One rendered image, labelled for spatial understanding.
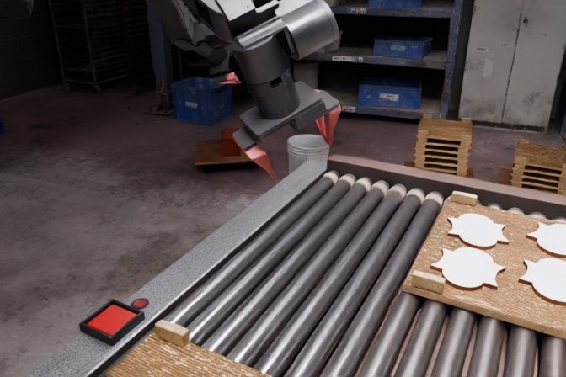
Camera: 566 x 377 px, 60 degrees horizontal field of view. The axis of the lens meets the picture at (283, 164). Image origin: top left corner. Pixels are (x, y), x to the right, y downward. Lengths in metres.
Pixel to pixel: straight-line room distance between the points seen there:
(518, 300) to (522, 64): 4.09
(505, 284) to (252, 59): 0.67
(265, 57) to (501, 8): 4.37
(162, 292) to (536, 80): 4.40
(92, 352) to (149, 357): 0.11
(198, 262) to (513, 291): 0.61
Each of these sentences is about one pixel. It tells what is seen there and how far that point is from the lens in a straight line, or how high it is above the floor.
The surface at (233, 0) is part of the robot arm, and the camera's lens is 0.61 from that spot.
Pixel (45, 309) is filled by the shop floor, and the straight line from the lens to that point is 2.61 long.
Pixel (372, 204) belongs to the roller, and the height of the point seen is 0.91.
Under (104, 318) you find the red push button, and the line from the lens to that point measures 0.93.
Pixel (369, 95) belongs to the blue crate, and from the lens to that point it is 5.01.
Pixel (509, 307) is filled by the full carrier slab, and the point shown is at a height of 0.94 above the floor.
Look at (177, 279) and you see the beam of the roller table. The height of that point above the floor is 0.91.
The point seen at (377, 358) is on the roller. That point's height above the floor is 0.92.
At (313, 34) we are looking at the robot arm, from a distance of 0.60.
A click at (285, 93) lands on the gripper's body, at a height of 1.34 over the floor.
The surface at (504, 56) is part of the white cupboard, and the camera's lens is 4.95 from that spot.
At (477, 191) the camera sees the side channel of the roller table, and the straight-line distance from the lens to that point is 1.38.
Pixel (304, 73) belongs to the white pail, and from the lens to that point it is 5.23.
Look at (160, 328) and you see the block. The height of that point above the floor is 0.96.
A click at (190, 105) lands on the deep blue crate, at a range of 4.94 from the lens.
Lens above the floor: 1.50
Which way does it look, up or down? 23 degrees down
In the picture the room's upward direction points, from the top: straight up
